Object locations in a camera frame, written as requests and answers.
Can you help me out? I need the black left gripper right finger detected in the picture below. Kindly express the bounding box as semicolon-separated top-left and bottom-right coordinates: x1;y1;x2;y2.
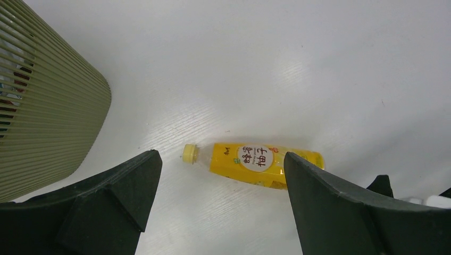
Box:
284;152;450;254

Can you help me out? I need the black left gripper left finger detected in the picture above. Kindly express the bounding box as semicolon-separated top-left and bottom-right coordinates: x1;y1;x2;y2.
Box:
1;150;162;254

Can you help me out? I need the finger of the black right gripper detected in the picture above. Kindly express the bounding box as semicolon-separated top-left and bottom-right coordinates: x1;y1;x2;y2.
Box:
366;175;394;198

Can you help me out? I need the yellow juice bottle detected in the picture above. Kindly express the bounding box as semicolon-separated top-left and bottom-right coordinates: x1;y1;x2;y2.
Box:
181;143;324;190

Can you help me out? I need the red gold drink bottle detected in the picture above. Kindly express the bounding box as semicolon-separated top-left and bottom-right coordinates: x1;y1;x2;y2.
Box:
1;66;32;112

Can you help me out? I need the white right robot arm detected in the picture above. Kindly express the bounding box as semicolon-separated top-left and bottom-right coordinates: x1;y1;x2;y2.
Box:
367;175;450;209

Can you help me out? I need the green plastic mesh bin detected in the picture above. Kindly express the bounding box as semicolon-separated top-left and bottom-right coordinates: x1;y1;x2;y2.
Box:
1;1;112;202

